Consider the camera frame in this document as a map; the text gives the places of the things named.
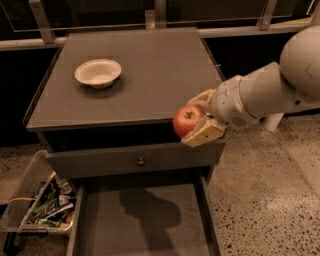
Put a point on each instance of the open grey middle drawer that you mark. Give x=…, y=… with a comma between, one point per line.
x=162, y=213

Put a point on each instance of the snack packets in bin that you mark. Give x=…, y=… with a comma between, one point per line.
x=52, y=205

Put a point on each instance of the grey top drawer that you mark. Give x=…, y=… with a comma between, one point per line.
x=123, y=160

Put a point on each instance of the red apple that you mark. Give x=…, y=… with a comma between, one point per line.
x=186, y=119

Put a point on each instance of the clear plastic bin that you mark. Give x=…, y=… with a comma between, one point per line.
x=39, y=170

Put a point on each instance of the white paper bowl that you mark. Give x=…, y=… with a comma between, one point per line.
x=98, y=73

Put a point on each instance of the metal railing with glass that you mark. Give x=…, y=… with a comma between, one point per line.
x=30, y=24

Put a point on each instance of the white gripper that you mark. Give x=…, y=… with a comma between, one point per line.
x=229, y=101

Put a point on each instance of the grey drawer cabinet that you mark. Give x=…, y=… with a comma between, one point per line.
x=161, y=70

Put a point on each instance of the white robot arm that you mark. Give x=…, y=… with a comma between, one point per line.
x=292, y=85

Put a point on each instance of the round metal drawer knob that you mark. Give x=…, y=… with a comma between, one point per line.
x=141, y=162

